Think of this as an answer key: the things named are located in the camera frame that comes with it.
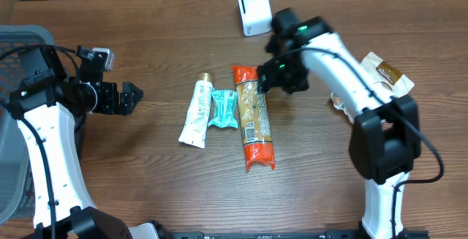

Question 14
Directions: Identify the orange spaghetti packet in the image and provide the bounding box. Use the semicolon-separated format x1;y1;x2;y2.
231;66;276;171

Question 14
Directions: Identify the teal snack packet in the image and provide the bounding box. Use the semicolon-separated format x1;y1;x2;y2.
208;89;238;129

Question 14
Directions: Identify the white tube gold cap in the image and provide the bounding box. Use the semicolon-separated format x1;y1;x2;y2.
178;72;213;148

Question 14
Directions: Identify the cream brown nut bag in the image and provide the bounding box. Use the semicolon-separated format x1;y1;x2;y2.
331;52;415;124

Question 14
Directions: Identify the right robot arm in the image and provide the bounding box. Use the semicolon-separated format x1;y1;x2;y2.
257;9;420;238

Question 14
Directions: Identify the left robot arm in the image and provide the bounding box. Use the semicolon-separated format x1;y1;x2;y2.
1;45;165;239

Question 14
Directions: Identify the white barcode scanner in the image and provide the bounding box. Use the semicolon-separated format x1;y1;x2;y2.
238;0;272;37

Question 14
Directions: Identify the grey plastic basket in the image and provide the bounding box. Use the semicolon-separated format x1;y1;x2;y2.
1;25;57;222

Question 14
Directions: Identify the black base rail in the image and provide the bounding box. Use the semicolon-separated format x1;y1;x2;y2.
169;230;365;239

